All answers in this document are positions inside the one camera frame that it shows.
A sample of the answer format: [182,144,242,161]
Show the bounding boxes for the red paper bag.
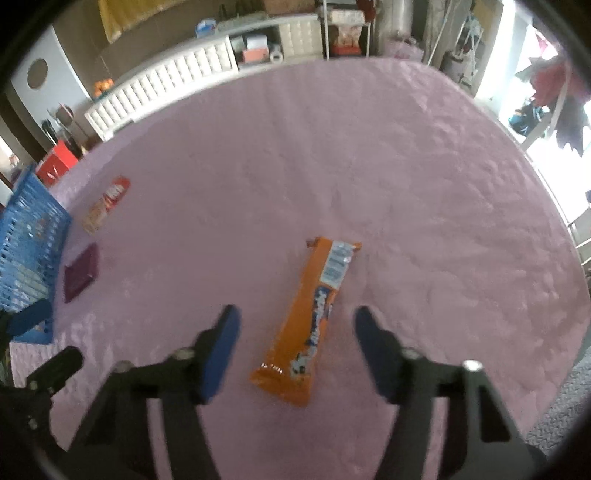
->
[35,140,79,188]

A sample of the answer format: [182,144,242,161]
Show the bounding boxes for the white tufted TV cabinet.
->
[84,13,324,141]

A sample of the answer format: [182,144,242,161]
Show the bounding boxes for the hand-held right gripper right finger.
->
[353,305,550,480]

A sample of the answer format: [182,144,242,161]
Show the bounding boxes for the white metal rack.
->
[321,0,376,60]

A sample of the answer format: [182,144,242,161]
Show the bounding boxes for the blue plastic basket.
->
[0,166,74,344]

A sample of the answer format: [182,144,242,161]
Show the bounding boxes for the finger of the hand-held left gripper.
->
[18,345,85,398]
[0,298,54,344]

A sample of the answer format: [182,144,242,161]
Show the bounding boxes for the round brown wall disc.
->
[27,58,49,88]

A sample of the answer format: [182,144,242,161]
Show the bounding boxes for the maroon snack packet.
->
[63,243,101,304]

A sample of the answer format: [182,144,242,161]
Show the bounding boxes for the red cartoon snack packet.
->
[82,175,132,234]

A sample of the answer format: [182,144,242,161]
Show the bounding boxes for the cardboard box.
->
[263,0,319,14]

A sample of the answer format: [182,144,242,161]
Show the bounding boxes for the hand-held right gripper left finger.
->
[69,304,242,480]

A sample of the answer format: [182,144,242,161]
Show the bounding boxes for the white shopping bag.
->
[383,37,424,63]

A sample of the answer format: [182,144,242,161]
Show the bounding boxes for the long orange snack packet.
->
[249,235,363,409]

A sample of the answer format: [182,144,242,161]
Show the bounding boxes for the yellow cloth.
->
[97,0,185,44]

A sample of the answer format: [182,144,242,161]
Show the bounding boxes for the hanging dark red clothes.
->
[508,55,591,158]

